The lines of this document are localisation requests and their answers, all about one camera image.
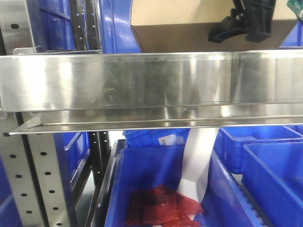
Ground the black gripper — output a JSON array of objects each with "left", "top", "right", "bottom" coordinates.
[{"left": 208, "top": 0, "right": 276, "bottom": 43}]

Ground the tall brown cardboard box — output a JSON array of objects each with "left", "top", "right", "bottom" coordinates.
[{"left": 131, "top": 0, "right": 297, "bottom": 52}]

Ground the green circuit board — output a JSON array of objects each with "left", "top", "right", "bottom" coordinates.
[{"left": 287, "top": 0, "right": 303, "bottom": 20}]

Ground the blue bin right rear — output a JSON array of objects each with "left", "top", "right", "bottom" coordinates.
[{"left": 213, "top": 125, "right": 303, "bottom": 175}]

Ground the white paper sheet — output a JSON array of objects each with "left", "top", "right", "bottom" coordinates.
[{"left": 178, "top": 128, "right": 219, "bottom": 202}]

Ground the blue bin right front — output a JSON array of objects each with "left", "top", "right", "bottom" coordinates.
[{"left": 242, "top": 142, "right": 303, "bottom": 227}]

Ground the large blue plastic bin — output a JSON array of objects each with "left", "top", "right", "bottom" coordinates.
[{"left": 104, "top": 144, "right": 261, "bottom": 227}]

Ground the red bubble wrap bag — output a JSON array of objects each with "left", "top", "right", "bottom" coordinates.
[{"left": 125, "top": 184, "right": 204, "bottom": 227}]

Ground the stainless steel shelf rail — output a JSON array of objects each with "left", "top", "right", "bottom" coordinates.
[{"left": 0, "top": 49, "right": 303, "bottom": 135}]

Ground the perforated steel shelf post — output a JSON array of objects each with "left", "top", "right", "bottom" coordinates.
[{"left": 0, "top": 0, "right": 78, "bottom": 227}]

